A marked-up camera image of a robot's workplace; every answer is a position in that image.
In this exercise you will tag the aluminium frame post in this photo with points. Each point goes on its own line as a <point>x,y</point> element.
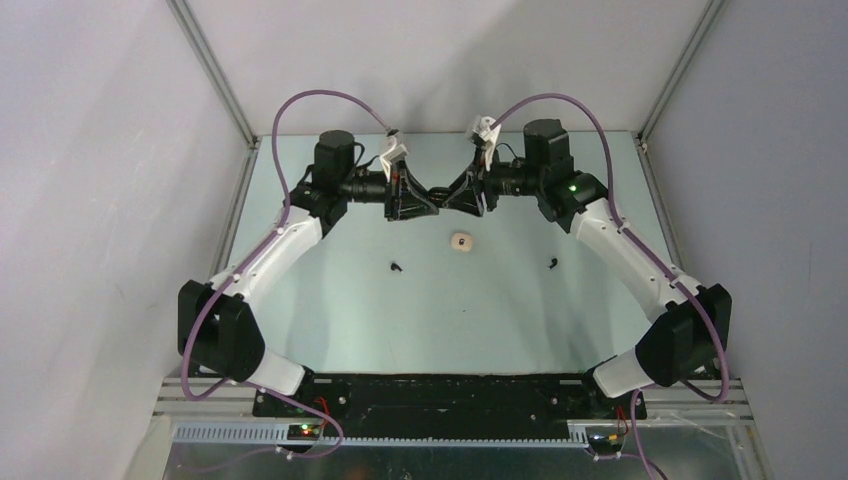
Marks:
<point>703,27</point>
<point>197,40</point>

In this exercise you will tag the left controller board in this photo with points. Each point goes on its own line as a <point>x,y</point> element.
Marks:
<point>303,433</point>

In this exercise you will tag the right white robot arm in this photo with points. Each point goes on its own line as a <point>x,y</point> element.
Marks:
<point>689,322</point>

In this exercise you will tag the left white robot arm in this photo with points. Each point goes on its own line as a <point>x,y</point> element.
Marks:
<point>217,328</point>

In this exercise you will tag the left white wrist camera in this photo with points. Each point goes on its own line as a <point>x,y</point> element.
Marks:
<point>392,151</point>

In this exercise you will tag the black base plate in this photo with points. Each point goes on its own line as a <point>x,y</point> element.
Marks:
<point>450,406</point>

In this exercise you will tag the left aluminium frame post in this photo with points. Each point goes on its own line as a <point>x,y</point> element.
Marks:
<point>197,40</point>

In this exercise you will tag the right aluminium frame post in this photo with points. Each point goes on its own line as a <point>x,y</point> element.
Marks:
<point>703,27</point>

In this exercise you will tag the controller board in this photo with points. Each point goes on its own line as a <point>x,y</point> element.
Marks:
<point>605,445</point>
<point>303,433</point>

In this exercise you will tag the black earbud charging case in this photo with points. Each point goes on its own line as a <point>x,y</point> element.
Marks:
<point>439,196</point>

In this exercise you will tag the grey slotted cable duct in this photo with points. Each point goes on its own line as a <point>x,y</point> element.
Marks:
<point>282,435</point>

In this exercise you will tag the right controller board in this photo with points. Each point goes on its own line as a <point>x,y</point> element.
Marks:
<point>605,445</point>

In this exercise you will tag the beige earbud charging case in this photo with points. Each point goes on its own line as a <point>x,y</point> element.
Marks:
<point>462,242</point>

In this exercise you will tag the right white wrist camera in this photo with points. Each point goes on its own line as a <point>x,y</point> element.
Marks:
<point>484,132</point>

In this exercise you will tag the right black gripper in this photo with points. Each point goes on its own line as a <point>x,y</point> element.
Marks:
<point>469,188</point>

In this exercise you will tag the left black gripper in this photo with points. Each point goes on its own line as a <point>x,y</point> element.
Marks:
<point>405,197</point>

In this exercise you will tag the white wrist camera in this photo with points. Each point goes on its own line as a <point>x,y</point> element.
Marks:
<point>392,151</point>
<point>484,132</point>

